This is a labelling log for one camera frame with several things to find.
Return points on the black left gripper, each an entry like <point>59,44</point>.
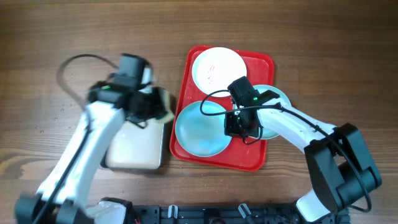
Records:
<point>157,109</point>

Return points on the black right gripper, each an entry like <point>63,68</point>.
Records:
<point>229,129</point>

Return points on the green yellow sponge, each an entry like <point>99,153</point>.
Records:
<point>166,114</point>

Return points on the light blue plate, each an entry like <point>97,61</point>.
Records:
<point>199,131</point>

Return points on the pale green plate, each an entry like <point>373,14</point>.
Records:
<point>268,94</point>

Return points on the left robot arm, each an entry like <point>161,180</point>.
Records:
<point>62,196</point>

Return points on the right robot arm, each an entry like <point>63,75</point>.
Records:
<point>341,167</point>

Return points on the black water tray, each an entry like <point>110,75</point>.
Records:
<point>136,148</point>

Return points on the white plate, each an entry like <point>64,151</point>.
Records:
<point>216,68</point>

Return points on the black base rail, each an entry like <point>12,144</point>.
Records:
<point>278,213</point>

